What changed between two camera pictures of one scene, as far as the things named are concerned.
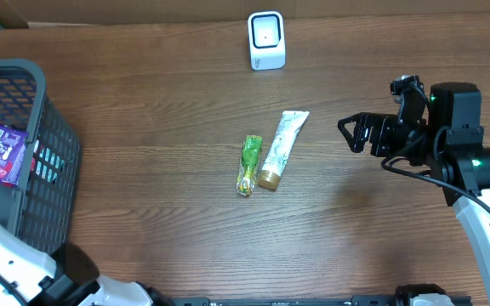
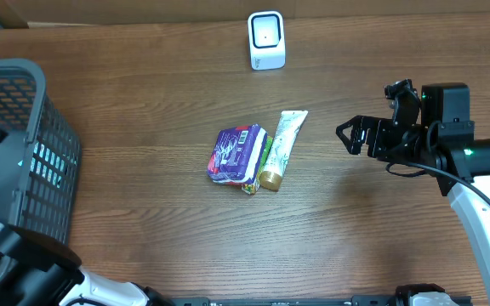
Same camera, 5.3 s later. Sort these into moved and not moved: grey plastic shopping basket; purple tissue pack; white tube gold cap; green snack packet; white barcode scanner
Moved: green snack packet; purple tissue pack
Not moved: white tube gold cap; white barcode scanner; grey plastic shopping basket
